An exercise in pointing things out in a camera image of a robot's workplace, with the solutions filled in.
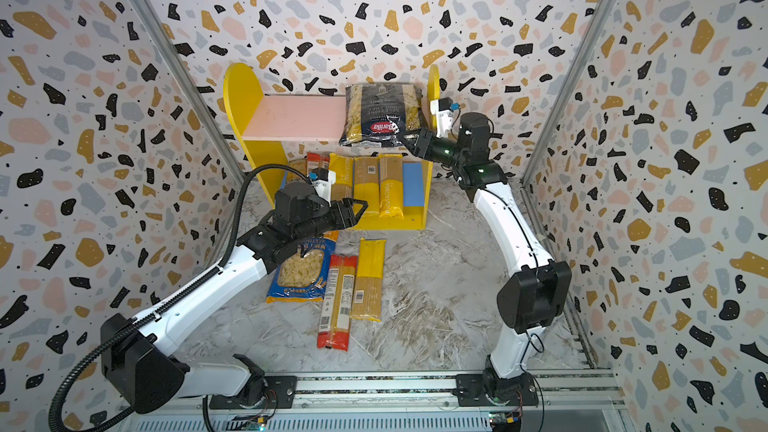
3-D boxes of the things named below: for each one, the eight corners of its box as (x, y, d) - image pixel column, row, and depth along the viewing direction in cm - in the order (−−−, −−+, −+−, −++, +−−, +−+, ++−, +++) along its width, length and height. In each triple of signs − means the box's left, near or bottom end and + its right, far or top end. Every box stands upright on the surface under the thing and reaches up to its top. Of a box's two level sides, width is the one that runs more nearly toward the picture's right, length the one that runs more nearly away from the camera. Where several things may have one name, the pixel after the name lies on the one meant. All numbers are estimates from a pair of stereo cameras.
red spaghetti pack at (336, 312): (316, 350, 82) (314, 347, 80) (332, 259, 100) (331, 255, 98) (348, 350, 82) (346, 347, 80) (358, 260, 100) (357, 255, 98)
